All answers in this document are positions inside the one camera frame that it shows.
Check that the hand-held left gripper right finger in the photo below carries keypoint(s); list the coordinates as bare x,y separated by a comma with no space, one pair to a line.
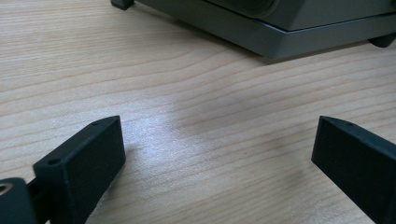
358,161

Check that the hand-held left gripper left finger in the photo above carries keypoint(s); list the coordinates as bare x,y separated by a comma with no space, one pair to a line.
84,165

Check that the dark grey appliance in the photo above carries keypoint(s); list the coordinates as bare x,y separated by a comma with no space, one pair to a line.
280,28

